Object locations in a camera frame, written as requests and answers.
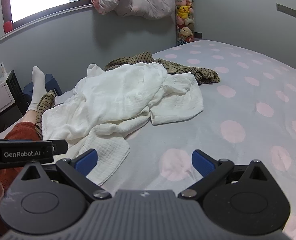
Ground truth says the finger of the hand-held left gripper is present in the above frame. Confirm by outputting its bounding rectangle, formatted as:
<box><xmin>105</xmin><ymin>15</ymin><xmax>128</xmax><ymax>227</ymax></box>
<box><xmin>52</xmin><ymin>140</ymin><xmax>69</xmax><ymax>156</ymax></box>

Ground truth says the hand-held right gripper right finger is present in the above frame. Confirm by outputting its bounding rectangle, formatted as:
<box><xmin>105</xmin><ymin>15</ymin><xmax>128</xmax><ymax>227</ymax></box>
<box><xmin>178</xmin><ymin>149</ymin><xmax>273</xmax><ymax>201</ymax></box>

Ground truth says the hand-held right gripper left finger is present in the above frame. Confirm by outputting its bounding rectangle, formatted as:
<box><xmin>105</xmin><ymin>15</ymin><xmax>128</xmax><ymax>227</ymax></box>
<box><xmin>13</xmin><ymin>149</ymin><xmax>112</xmax><ymax>202</ymax></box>

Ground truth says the white muslin garment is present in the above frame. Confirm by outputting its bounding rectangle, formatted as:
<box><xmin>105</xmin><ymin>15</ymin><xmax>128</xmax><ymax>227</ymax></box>
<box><xmin>42</xmin><ymin>62</ymin><xmax>204</xmax><ymax>187</ymax></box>

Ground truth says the person's leg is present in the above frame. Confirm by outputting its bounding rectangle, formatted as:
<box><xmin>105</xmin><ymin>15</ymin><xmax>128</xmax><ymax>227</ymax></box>
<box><xmin>20</xmin><ymin>109</ymin><xmax>37</xmax><ymax>126</ymax></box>

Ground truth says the bed with pink dotted sheet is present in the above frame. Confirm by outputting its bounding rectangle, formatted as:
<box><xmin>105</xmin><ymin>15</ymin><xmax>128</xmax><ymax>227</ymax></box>
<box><xmin>42</xmin><ymin>39</ymin><xmax>296</xmax><ymax>240</ymax></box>

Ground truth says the black rack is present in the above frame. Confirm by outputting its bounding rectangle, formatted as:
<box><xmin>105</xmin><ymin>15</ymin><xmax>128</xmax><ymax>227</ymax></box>
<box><xmin>5</xmin><ymin>70</ymin><xmax>28</xmax><ymax>113</ymax></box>

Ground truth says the blue stool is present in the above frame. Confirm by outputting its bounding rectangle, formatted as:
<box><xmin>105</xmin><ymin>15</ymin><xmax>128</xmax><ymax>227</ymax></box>
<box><xmin>23</xmin><ymin>74</ymin><xmax>63</xmax><ymax>103</ymax></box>

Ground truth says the white sock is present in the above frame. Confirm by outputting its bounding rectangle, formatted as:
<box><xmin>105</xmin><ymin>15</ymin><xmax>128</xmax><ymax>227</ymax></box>
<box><xmin>27</xmin><ymin>66</ymin><xmax>48</xmax><ymax>113</ymax></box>

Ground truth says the brown striped garment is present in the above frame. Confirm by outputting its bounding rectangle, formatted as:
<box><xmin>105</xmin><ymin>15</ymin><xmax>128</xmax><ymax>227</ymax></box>
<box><xmin>35</xmin><ymin>52</ymin><xmax>221</xmax><ymax>140</ymax></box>

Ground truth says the red cup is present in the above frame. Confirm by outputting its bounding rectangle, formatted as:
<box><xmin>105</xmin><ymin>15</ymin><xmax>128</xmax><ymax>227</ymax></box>
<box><xmin>3</xmin><ymin>20</ymin><xmax>14</xmax><ymax>34</ymax></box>

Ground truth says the clear tube of plush toys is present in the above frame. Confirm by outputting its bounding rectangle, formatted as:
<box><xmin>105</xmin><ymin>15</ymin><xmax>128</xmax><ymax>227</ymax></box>
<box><xmin>172</xmin><ymin>0</ymin><xmax>196</xmax><ymax>46</ymax></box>

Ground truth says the grey wall strip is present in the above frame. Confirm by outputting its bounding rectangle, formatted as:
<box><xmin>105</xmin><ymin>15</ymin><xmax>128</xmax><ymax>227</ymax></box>
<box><xmin>276</xmin><ymin>3</ymin><xmax>296</xmax><ymax>22</ymax></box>

